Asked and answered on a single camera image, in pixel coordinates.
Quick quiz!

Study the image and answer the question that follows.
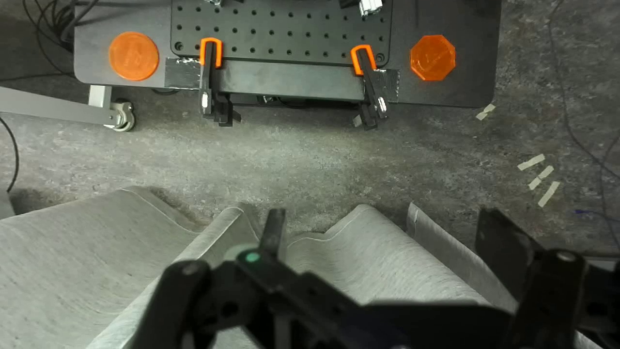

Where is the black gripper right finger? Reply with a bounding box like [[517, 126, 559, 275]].
[[474, 207, 620, 349]]

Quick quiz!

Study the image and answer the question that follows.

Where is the orange bar clamp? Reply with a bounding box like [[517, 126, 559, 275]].
[[197, 37, 240, 126], [348, 42, 387, 128]]

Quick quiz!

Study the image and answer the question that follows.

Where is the right orange bar clamp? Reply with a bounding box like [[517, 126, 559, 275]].
[[348, 42, 387, 128]]

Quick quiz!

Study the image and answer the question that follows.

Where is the right orange octagon sticker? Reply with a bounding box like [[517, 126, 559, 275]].
[[408, 35, 457, 81]]

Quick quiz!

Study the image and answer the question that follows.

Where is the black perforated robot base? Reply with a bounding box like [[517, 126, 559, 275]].
[[73, 0, 501, 106]]

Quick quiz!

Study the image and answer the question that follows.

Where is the left orange bar clamp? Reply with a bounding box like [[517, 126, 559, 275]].
[[197, 37, 240, 126]]

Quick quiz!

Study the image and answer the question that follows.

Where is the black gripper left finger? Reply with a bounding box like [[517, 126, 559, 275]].
[[131, 209, 400, 349]]

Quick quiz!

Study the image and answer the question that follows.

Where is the left orange round sticker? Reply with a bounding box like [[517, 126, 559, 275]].
[[108, 31, 158, 81]]

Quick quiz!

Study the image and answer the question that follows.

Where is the grey caster wheel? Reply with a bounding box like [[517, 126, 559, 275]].
[[104, 102, 135, 132]]

